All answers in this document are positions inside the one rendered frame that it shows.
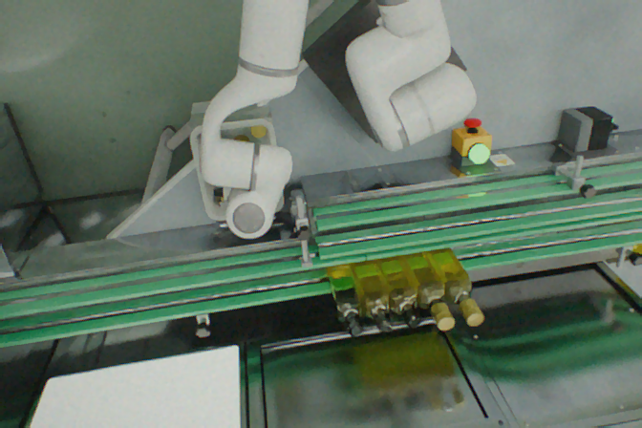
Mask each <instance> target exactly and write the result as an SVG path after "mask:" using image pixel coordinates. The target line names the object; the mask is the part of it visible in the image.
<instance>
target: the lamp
mask: <svg viewBox="0 0 642 428"><path fill-rule="evenodd" d="M468 156H469V159H470V160H471V161H473V162H474V163H484V162H486V161H487V160H488V157H489V150H488V148H487V147H486V146H485V145H484V144H483V143H475V144H473V145H472V146H471V147H470V148H469V151H468Z"/></svg>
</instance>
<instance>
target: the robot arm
mask: <svg viewBox="0 0 642 428"><path fill-rule="evenodd" d="M375 1H376V3H377V6H378V9H379V13H380V15H381V17H379V18H378V19H377V20H376V23H377V25H379V26H378V27H377V28H375V29H373V30H371V31H368V32H365V33H363V34H361V35H360V37H358V38H356V39H355V40H354V41H352V42H351V44H350V45H349V46H348V48H347V51H346V65H347V69H348V73H349V75H350V79H351V82H352V84H353V87H354V90H355V91H356V93H357V95H358V98H359V100H360V102H361V105H362V108H363V110H364V113H365V115H366V117H367V120H368V123H369V125H370V127H371V129H372V131H374V135H375V138H376V140H377V141H378V143H379V145H380V146H381V147H382V148H384V149H385V150H386V151H390V152H396V151H399V150H402V149H404V148H408V147H410V146H412V145H414V144H416V143H418V142H420V141H423V140H424V139H426V138H428V137H430V136H433V135H434V134H437V133H439V132H441V131H443V130H445V129H447V128H449V127H452V126H453V125H454V124H456V123H458V122H459V121H461V120H463V119H464V118H467V117H468V116H469V115H470V114H471V113H472V110H473V108H474V106H475V104H476V89H475V88H474V85H473V82H472V80H471V78H470V76H468V75H467V73H466V72H464V71H463V70H462V69H461V68H459V67H457V66H455V65H453V64H450V63H445V62H444V61H446V60H447V59H448V58H449V56H450V52H451V44H450V37H449V32H448V29H447V24H446V20H445V16H444V11H443V8H442V6H441V5H440V4H441V1H439V0H375ZM308 2H309V0H244V4H243V13H242V29H241V39H240V50H239V62H238V72H237V75H236V76H235V78H234V79H233V80H232V82H229V83H228V84H227V85H226V86H225V87H224V88H223V89H222V90H221V91H220V92H219V93H218V94H217V95H216V97H214V98H213V99H212V101H211V102H210V104H209V106H208V108H207V110H206V113H205V116H204V119H203V129H202V141H201V151H200V172H201V175H202V177H203V179H204V180H205V181H206V182H208V183H211V184H214V185H219V186H221V187H219V189H216V190H214V195H215V196H217V197H223V198H224V200H223V201H222V202H220V204H221V209H225V208H226V221H227V224H228V226H229V228H230V229H231V230H232V231H233V232H234V233H235V234H236V235H238V236H240V238H244V239H255V238H259V236H261V235H263V234H264V233H266V232H267V230H268V229H269V227H270V225H271V223H273V216H274V213H275V210H276V207H277V204H278V202H279V199H280V197H281V194H282V191H283V189H284V185H287V181H289V178H290V175H291V172H292V156H291V152H290V151H289V150H287V149H286V148H284V147H280V146H272V145H264V144H257V143H250V142H243V141H236V139H222V138H221V137H220V130H221V126H222V122H223V121H224V119H225V118H226V117H227V116H229V115H230V114H232V113H233V112H235V111H237V109H240V108H242V107H245V106H247V105H250V104H254V103H257V102H262V101H266V100H270V99H274V98H278V97H281V96H286V95H287V94H289V92H290V91H292V90H293V89H294V88H295V86H296V81H297V74H298V68H299V59H300V53H301V47H302V41H303V35H304V29H305V23H306V17H307V9H308Z"/></svg>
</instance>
